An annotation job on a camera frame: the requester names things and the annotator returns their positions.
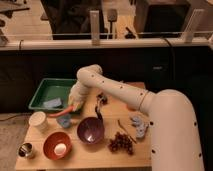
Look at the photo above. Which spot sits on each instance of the red chili pepper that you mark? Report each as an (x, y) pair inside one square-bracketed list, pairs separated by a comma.
[(63, 112)]

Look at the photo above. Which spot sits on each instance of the thin brown stick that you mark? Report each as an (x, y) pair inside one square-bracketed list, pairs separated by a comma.
[(125, 130)]

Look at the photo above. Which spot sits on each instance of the red bowl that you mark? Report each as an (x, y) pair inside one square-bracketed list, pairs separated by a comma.
[(53, 140)]

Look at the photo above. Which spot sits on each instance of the small metal cup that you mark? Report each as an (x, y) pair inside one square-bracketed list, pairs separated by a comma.
[(26, 150)]

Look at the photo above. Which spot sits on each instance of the blue plastic cup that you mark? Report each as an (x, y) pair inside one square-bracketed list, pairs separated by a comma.
[(64, 121)]

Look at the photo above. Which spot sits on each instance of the white paper cup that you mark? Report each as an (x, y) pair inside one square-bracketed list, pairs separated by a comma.
[(39, 121)]

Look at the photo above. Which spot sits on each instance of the blue crumpled cloth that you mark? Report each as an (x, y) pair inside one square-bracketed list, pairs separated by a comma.
[(140, 125)]

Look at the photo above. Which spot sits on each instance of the white egg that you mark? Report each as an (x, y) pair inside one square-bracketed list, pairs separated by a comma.
[(60, 149)]

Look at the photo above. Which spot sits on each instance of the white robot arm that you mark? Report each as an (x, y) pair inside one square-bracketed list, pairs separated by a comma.
[(175, 140)]

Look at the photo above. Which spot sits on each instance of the purple bowl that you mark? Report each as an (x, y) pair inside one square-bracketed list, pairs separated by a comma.
[(91, 130)]

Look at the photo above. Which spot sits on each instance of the black handled tool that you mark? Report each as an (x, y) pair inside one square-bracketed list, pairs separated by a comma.
[(98, 113)]

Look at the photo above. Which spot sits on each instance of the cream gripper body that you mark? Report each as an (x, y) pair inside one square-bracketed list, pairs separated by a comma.
[(77, 96)]

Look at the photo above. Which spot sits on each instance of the bunch of red grapes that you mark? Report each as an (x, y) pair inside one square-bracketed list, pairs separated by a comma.
[(121, 142)]

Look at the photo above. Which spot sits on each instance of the green plastic tray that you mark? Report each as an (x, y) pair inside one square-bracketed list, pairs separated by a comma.
[(49, 89)]

